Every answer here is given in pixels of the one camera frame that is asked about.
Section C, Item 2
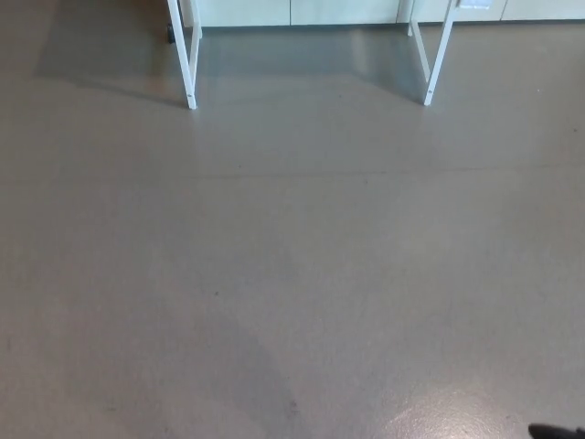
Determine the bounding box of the black robot foot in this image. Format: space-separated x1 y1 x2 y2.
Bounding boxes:
527 423 585 439

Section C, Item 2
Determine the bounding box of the white desk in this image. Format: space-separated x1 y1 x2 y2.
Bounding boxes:
165 0 459 111

